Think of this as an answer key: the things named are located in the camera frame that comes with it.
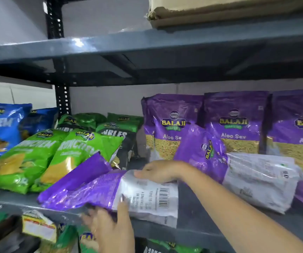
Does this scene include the brown cardboard box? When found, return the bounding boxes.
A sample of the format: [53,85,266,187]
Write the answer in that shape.
[146,0,303,29]

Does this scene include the blue chips packet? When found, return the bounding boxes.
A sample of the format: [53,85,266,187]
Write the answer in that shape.
[0,103,33,156]
[20,108,59,140]

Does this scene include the green black snack packet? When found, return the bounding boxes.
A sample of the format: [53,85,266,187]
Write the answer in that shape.
[141,238,203,253]
[96,122,139,169]
[56,113,107,132]
[107,112,144,127]

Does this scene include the grey metal shelf rack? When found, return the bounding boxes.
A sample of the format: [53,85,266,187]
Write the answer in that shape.
[0,0,303,253]

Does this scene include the person's left hand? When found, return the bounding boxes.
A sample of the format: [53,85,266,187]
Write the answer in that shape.
[82,195,137,253]

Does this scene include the yellow white snack packet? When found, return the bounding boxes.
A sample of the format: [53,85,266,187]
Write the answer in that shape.
[22,210,58,243]

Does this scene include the person's right hand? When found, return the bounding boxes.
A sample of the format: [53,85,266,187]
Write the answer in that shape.
[134,160,192,184]

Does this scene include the green chips packet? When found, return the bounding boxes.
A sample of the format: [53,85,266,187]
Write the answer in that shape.
[30,129,125,193]
[0,129,70,195]

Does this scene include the small green snack packet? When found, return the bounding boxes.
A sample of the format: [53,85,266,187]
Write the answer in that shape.
[77,226,100,253]

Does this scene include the purple snack packet white back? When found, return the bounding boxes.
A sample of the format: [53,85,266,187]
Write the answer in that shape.
[37,152,180,229]

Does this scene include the person's right forearm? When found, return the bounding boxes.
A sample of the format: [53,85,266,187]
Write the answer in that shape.
[179,166,303,253]

